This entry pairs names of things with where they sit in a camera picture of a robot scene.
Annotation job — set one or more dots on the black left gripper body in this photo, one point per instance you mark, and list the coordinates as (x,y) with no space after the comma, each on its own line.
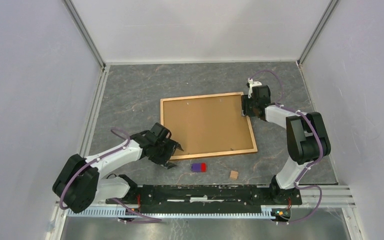
(163,152)

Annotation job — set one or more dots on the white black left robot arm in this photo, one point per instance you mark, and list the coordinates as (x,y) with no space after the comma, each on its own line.
(85,180)

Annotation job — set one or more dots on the purple red block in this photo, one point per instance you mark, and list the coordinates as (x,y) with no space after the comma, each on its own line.
(199,167)

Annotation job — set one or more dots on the small wooden cube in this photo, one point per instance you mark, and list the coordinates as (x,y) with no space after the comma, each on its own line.
(234,175)

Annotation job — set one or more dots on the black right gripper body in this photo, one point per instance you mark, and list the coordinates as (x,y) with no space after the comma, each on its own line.
(248,105)

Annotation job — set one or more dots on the white slotted cable duct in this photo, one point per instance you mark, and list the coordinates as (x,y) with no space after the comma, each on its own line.
(121,212)

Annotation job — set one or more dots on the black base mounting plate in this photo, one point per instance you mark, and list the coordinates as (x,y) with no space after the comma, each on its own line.
(208,199)

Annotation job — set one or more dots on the wooden picture frame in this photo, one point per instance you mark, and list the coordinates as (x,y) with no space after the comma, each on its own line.
(212,154)

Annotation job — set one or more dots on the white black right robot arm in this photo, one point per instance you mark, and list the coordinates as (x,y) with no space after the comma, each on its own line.
(306,136)

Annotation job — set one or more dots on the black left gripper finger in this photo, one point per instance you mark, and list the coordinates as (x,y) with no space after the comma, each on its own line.
(176,146)
(168,165)

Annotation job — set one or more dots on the brown backing board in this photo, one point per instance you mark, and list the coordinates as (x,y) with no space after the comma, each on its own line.
(208,124)

